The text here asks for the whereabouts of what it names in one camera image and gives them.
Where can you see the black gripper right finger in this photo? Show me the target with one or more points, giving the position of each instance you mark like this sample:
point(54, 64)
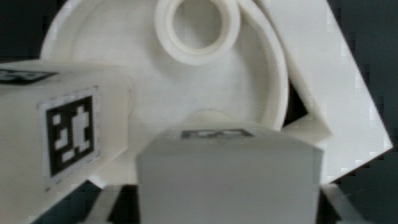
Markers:
point(337, 209)

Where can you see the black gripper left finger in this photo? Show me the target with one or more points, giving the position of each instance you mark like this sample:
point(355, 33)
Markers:
point(117, 206)

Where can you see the white stool leg front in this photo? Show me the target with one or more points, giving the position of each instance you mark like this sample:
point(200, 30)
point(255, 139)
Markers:
point(229, 174)

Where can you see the white stool leg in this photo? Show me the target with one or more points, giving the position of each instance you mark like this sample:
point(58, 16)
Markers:
point(65, 111)
point(229, 174)

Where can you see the white round stool seat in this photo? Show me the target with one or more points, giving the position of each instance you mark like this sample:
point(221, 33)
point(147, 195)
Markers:
point(200, 51)

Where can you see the white right fence rail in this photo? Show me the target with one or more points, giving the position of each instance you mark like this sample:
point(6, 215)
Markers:
point(342, 126)

